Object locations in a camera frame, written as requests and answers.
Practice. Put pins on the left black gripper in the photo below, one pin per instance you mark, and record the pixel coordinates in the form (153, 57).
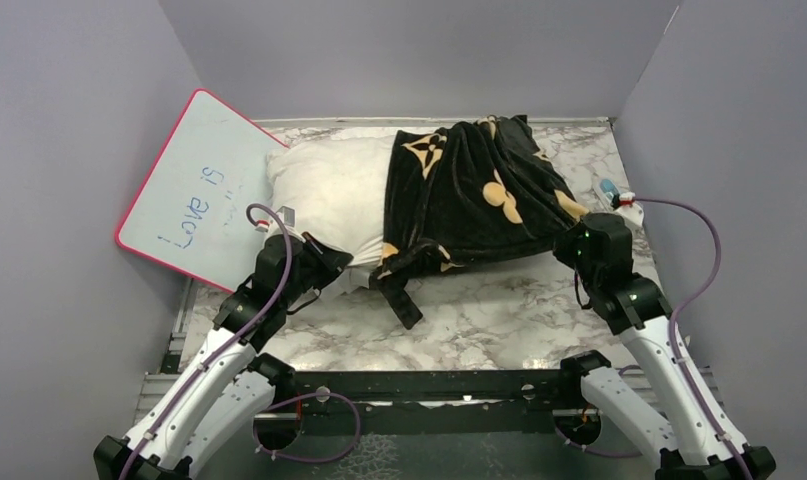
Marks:
(330, 260)

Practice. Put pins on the black floral pillowcase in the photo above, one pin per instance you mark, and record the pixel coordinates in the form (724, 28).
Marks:
(476, 192)

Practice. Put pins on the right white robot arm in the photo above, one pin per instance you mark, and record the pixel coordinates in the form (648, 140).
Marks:
(687, 435)

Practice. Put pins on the pink framed whiteboard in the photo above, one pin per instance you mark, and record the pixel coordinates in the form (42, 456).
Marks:
(190, 212)

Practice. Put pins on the aluminium frame rail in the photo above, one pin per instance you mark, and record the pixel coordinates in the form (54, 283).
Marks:
(171, 358)

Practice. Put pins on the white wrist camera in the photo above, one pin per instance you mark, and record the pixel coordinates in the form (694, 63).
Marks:
(284, 217)
(626, 206)

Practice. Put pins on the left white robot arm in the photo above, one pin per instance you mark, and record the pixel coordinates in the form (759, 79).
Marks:
(270, 281)

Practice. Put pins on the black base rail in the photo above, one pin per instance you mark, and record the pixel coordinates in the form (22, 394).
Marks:
(336, 403)

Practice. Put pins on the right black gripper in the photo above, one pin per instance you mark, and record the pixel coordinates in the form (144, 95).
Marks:
(565, 241)

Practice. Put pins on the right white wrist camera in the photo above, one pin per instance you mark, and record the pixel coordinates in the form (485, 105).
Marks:
(626, 206)

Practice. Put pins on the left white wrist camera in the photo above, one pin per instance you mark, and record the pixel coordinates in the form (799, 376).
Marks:
(284, 217)

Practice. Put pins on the white pillow insert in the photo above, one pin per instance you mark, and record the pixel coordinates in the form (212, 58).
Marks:
(335, 188)

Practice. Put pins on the blue packaged small item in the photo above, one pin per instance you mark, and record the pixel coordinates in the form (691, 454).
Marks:
(607, 192)

